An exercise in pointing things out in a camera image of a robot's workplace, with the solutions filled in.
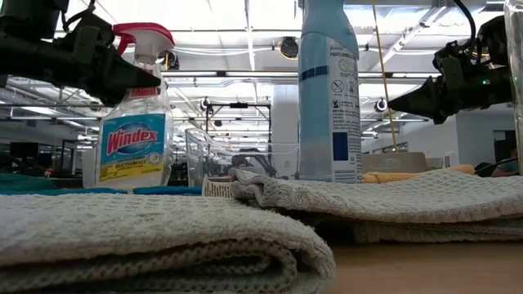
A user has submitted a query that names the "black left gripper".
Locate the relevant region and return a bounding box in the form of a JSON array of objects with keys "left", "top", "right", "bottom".
[{"left": 0, "top": 18, "right": 162, "bottom": 108}]

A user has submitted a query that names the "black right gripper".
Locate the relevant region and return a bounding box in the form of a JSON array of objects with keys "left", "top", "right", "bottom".
[{"left": 387, "top": 15, "right": 514, "bottom": 125}]

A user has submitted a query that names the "Windex spray bottle red trigger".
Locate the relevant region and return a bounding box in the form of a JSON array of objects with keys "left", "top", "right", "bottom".
[{"left": 94, "top": 22, "right": 176, "bottom": 193}]

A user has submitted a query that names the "blue-capped clear bottle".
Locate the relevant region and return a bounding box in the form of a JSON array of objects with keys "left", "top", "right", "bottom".
[{"left": 297, "top": 0, "right": 364, "bottom": 184}]

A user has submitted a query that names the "dark green cloth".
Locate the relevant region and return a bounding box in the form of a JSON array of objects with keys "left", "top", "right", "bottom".
[{"left": 0, "top": 173, "right": 56, "bottom": 192}]

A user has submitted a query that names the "orange folded cloth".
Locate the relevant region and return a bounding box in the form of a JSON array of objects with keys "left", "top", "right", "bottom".
[{"left": 362, "top": 163, "right": 476, "bottom": 184}]

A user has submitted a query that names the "small frosted plastic bin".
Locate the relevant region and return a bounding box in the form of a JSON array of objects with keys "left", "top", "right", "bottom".
[{"left": 81, "top": 147, "right": 101, "bottom": 189}]

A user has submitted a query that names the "grey waffle-weave towel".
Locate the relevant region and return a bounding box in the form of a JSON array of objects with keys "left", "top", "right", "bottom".
[
  {"left": 230, "top": 167, "right": 523, "bottom": 245},
  {"left": 0, "top": 192, "right": 337, "bottom": 294}
]

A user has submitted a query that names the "person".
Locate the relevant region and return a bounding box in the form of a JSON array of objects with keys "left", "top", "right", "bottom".
[{"left": 489, "top": 146, "right": 521, "bottom": 177}]

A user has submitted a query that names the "large clear plastic bin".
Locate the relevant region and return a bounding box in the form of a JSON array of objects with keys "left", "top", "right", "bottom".
[{"left": 185, "top": 127, "right": 302, "bottom": 188}]

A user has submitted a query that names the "white paper tag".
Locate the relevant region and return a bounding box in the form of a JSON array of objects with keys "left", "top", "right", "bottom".
[{"left": 201, "top": 176, "right": 234, "bottom": 199}]

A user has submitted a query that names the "yellow cable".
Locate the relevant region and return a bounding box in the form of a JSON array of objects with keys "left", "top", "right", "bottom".
[{"left": 370, "top": 0, "right": 400, "bottom": 152}]

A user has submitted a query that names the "grey plastic bin with handle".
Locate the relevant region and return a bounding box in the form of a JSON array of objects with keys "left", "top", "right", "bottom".
[{"left": 361, "top": 151, "right": 445, "bottom": 175}]

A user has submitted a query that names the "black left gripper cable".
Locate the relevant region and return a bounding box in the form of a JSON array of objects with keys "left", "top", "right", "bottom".
[{"left": 60, "top": 0, "right": 99, "bottom": 33}]

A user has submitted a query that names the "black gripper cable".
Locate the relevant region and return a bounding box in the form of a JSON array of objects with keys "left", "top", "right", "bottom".
[
  {"left": 60, "top": 0, "right": 99, "bottom": 33},
  {"left": 452, "top": 0, "right": 478, "bottom": 54}
]

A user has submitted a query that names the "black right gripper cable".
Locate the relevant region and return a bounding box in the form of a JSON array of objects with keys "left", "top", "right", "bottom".
[{"left": 452, "top": 0, "right": 478, "bottom": 54}]

